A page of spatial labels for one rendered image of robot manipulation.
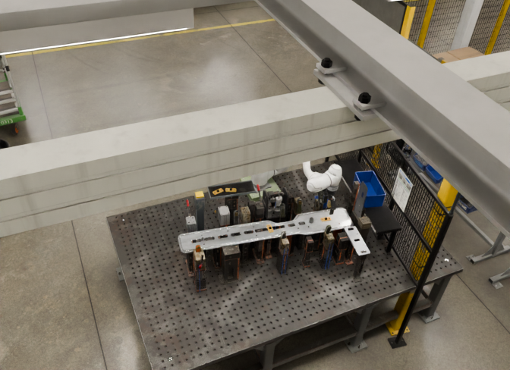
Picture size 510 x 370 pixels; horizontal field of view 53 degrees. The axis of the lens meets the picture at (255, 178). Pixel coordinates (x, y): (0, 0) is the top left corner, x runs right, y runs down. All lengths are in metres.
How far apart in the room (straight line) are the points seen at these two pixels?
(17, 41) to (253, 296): 2.87
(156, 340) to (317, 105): 3.01
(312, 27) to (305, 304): 3.01
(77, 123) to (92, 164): 6.23
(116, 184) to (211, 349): 2.93
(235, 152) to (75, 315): 4.09
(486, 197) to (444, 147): 0.12
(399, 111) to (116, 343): 3.96
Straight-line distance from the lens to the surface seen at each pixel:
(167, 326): 3.84
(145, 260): 4.21
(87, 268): 5.17
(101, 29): 1.54
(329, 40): 1.11
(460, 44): 7.91
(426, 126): 0.89
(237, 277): 4.00
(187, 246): 3.87
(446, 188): 3.67
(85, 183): 0.83
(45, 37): 1.53
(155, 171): 0.85
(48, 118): 7.23
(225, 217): 3.95
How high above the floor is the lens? 3.88
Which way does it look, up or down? 41 degrees down
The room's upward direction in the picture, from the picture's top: 4 degrees clockwise
